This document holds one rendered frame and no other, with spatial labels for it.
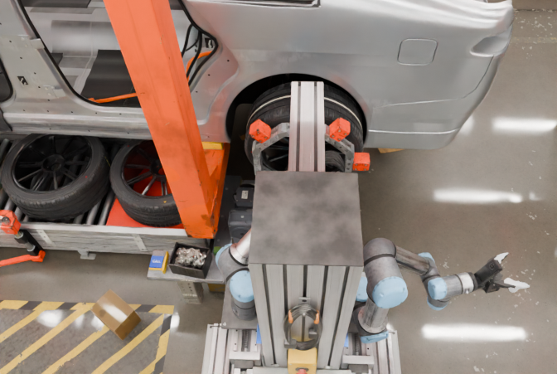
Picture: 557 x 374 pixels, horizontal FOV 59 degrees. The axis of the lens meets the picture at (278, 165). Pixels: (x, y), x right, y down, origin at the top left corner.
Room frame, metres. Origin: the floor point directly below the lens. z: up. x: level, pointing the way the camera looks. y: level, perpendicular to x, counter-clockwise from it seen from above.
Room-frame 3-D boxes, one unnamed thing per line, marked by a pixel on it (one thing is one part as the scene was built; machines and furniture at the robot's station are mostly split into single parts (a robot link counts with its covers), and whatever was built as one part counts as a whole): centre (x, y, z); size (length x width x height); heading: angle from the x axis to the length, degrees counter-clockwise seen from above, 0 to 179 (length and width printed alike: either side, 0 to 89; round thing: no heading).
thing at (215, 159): (1.79, 0.41, 0.69); 0.52 x 0.17 x 0.35; 174
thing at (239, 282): (0.86, 0.17, 0.98); 0.13 x 0.12 x 0.14; 26
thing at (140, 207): (1.93, 0.75, 0.39); 0.66 x 0.66 x 0.24
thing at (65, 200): (2.00, 1.46, 0.39); 0.66 x 0.66 x 0.24
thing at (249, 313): (0.86, 0.17, 0.87); 0.15 x 0.15 x 0.10
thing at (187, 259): (1.24, 0.51, 0.51); 0.20 x 0.14 x 0.13; 75
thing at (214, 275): (1.25, 0.54, 0.44); 0.43 x 0.17 x 0.03; 84
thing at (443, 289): (0.73, -0.61, 1.21); 0.11 x 0.08 x 0.09; 100
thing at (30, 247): (1.55, 1.61, 0.30); 0.09 x 0.05 x 0.50; 84
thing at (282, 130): (1.65, -0.13, 0.85); 0.54 x 0.07 x 0.54; 84
